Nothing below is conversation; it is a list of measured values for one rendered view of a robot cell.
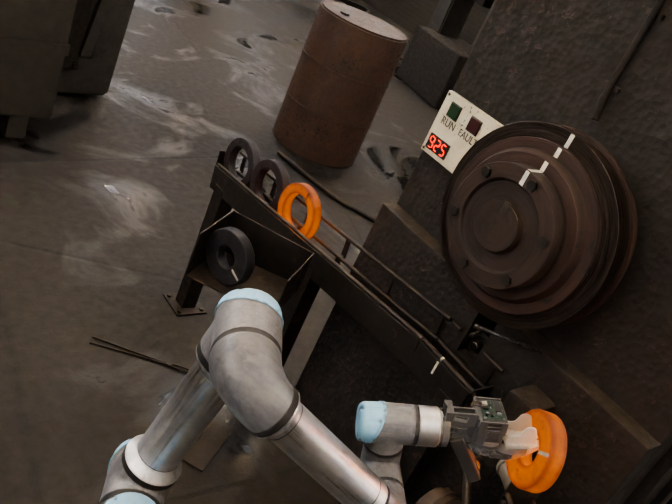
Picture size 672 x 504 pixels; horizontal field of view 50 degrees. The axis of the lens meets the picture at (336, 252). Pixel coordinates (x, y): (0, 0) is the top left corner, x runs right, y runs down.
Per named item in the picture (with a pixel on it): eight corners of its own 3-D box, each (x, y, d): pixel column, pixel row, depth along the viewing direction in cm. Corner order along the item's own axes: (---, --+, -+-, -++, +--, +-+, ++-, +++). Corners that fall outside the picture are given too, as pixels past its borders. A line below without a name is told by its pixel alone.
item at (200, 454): (164, 394, 237) (233, 209, 205) (233, 434, 234) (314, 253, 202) (129, 430, 219) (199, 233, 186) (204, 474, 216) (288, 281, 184)
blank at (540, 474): (511, 482, 146) (497, 478, 145) (532, 407, 148) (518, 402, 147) (554, 503, 131) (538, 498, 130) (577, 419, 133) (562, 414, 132)
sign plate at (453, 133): (425, 148, 205) (453, 90, 197) (487, 198, 190) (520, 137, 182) (419, 148, 204) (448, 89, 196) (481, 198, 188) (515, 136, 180)
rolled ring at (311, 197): (280, 177, 233) (288, 178, 235) (273, 234, 237) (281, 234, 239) (317, 188, 220) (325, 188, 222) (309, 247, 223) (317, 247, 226)
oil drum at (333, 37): (323, 129, 521) (372, 9, 481) (371, 171, 485) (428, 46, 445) (255, 120, 481) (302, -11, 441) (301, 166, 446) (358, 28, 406)
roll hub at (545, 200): (442, 241, 177) (496, 139, 164) (523, 314, 160) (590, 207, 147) (427, 241, 173) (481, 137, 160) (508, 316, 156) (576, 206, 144)
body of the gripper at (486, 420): (513, 425, 131) (447, 420, 130) (502, 460, 135) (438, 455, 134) (503, 397, 137) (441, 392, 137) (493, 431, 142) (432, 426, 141)
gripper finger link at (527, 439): (559, 434, 133) (510, 430, 132) (550, 458, 136) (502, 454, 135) (554, 422, 136) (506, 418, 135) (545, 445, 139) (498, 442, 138)
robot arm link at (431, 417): (415, 454, 134) (410, 424, 141) (439, 456, 134) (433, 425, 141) (422, 423, 130) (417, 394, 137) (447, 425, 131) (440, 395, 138)
